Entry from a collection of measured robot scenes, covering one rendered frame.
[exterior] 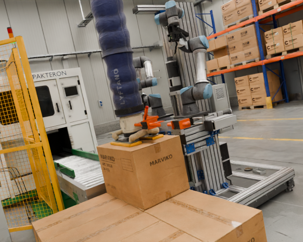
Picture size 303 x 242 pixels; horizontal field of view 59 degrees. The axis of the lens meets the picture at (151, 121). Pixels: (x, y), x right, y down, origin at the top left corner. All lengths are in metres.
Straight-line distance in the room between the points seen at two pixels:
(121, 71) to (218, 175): 1.42
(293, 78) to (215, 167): 8.30
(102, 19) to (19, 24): 9.85
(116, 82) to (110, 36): 0.32
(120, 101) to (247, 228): 1.13
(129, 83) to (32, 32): 9.98
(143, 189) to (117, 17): 1.19
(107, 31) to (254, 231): 1.54
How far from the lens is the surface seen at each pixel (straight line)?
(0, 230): 3.04
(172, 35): 1.96
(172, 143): 1.89
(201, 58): 2.30
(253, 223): 1.59
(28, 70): 3.02
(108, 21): 1.99
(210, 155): 2.65
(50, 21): 12.05
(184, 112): 2.26
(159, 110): 2.65
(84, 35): 12.29
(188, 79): 2.50
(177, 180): 1.95
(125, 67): 1.96
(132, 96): 1.94
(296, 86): 10.71
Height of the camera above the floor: 1.27
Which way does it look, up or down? 6 degrees down
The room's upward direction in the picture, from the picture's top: 12 degrees counter-clockwise
